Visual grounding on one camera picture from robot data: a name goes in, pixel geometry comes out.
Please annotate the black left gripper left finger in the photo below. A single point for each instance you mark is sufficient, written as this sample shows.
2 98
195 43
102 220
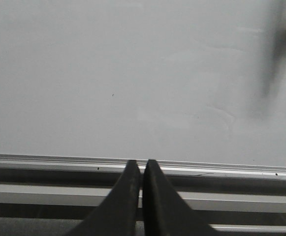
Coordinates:
116 215

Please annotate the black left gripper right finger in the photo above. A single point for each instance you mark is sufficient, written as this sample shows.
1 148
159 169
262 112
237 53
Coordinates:
165 213

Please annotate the white metal workbench frame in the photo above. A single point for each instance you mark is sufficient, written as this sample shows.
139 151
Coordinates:
92 197

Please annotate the white whiteboard with aluminium frame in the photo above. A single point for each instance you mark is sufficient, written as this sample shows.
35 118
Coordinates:
198 85

